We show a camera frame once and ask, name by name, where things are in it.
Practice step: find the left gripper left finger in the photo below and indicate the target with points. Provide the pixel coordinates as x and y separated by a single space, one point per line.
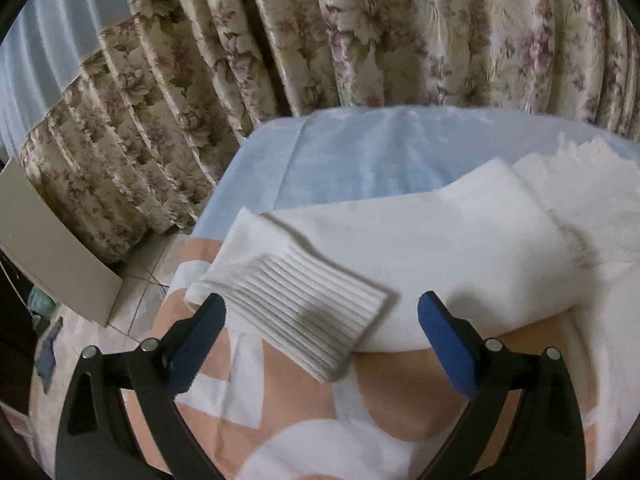
95 436

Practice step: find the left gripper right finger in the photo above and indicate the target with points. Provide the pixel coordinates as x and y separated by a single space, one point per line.
522 420

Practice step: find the white knit sweater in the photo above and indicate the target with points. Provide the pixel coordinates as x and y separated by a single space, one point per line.
504 246

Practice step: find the blue cloth on floor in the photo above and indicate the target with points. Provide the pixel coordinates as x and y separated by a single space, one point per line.
45 361

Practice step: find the orange blue printed bedsheet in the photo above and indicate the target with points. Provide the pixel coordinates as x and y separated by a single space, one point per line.
259 415

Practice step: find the beige board panel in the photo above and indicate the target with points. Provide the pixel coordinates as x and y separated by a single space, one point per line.
49 255

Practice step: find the floral blue curtain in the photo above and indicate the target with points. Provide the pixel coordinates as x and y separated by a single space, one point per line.
125 113

